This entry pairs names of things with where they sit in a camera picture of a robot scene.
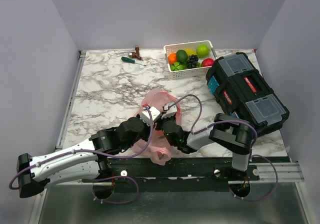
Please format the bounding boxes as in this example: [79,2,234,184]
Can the pink plastic bag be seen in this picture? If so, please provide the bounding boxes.
[135,88,178,166]

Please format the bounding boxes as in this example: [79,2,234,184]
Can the green fruit with black trim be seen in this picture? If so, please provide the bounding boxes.
[170,62,186,71]

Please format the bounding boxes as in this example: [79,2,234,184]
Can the orange fake orange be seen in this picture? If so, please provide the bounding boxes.
[167,53,178,65]

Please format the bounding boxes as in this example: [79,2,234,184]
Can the dark purple fake grapes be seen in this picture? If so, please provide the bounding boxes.
[186,55,199,69]

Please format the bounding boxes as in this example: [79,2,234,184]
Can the dark green fake fruit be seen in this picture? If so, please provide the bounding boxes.
[176,49,189,63]

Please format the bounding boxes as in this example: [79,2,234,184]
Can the red fake apple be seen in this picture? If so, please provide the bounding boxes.
[201,58,215,67]

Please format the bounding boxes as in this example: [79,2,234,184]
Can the yellow fake lemon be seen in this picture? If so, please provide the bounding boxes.
[184,48,197,56]

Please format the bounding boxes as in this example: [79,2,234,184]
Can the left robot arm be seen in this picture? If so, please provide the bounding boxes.
[13,115,156,198]

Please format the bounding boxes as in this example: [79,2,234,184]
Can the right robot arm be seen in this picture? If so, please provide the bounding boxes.
[155,113,258,180]

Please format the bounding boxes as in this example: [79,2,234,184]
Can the green fake apple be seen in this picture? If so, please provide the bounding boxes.
[196,44,210,58]

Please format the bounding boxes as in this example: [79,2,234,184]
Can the brown metal faucet valve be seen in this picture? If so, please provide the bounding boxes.
[128,46,142,60]

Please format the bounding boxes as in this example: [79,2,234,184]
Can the black plastic toolbox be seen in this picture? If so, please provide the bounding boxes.
[205,52,290,136]

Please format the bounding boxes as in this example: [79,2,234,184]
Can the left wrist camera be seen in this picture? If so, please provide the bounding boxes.
[139,105,161,127]

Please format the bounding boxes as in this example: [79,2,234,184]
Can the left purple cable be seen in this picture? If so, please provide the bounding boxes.
[9,106,155,190]

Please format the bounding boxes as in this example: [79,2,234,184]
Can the purple cable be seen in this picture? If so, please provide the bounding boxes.
[9,106,155,190]
[164,94,258,160]

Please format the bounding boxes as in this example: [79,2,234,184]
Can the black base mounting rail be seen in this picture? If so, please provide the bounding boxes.
[92,158,259,197]

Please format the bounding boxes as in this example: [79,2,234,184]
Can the green handled screwdriver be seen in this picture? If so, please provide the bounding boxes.
[121,56,146,66]

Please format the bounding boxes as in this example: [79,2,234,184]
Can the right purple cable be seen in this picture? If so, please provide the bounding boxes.
[164,94,258,160]

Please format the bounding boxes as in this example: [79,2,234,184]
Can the aluminium frame rail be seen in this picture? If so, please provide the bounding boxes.
[56,49,304,182]

